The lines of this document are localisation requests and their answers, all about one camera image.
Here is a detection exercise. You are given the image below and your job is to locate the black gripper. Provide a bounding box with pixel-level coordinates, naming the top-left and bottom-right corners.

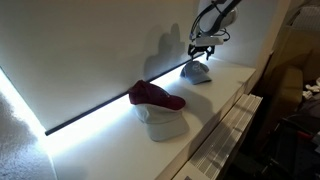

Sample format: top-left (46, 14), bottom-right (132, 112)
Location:
top-left (187, 43), bottom-right (216, 62)

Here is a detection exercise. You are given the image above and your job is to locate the grey baseball cap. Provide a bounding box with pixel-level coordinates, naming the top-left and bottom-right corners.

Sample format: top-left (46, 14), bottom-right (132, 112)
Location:
top-left (179, 60), bottom-right (213, 86)

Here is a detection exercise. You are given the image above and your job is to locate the red and white baseball cap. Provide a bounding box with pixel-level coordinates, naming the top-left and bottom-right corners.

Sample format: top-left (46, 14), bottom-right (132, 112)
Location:
top-left (128, 79), bottom-right (190, 143)

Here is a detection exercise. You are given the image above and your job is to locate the white radiator heater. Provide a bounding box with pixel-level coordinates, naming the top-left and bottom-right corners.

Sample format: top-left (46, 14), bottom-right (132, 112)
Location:
top-left (171, 93), bottom-right (264, 180)

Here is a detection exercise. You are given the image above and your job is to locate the beige armchair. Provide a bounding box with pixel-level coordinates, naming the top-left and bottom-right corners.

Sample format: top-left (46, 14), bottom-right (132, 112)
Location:
top-left (263, 46), bottom-right (320, 134)

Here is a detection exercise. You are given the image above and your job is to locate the black blind bottom bar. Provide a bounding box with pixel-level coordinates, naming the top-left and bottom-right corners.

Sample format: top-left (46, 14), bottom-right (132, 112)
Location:
top-left (44, 54), bottom-right (205, 137)

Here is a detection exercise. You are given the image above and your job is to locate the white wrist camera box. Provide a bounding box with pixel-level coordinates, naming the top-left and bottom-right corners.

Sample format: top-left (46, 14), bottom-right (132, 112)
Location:
top-left (194, 35), bottom-right (225, 47)

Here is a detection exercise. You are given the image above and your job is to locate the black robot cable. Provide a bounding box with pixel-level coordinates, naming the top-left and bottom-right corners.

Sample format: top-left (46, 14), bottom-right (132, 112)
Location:
top-left (189, 0), bottom-right (232, 43)

